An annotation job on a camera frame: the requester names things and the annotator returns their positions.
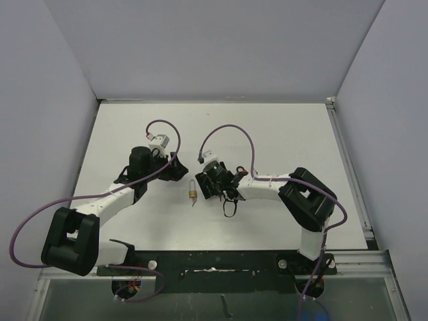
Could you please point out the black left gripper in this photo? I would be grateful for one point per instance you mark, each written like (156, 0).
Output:
(174, 172)

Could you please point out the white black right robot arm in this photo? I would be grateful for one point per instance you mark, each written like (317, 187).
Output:
(307, 199)

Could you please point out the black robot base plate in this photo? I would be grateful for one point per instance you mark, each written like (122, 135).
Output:
(220, 272)

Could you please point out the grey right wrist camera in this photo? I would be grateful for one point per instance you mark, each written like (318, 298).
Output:
(207, 157)

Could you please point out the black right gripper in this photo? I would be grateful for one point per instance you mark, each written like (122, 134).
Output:
(205, 182)

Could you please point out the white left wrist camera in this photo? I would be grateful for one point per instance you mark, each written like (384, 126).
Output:
(158, 144)

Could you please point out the brass long-shackle padlock left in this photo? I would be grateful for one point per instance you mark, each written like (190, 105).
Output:
(192, 190)

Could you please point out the aluminium table edge rail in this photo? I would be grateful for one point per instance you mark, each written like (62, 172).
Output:
(375, 261)

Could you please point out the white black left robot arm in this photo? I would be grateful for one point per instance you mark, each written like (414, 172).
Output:
(73, 241)

